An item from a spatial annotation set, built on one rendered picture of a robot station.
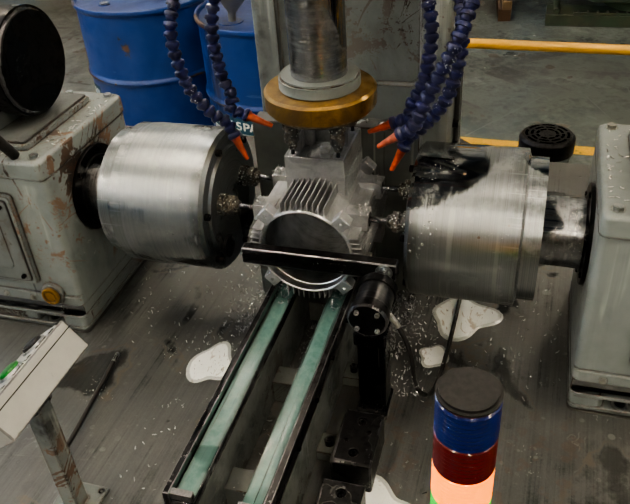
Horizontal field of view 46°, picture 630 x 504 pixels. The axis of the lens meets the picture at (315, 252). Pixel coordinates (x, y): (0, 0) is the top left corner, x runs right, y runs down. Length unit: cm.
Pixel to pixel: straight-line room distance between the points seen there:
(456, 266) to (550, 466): 32
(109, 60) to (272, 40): 180
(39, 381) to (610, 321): 78
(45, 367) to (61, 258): 42
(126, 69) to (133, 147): 185
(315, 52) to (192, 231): 35
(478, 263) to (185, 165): 49
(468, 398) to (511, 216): 47
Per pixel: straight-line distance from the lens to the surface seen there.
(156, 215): 123
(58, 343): 102
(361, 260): 114
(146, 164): 124
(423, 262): 111
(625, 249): 107
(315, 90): 113
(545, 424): 123
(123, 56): 311
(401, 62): 135
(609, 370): 121
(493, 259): 110
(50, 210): 133
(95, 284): 145
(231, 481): 109
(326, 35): 112
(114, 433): 126
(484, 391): 68
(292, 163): 120
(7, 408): 96
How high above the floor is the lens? 170
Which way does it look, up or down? 35 degrees down
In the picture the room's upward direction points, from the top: 5 degrees counter-clockwise
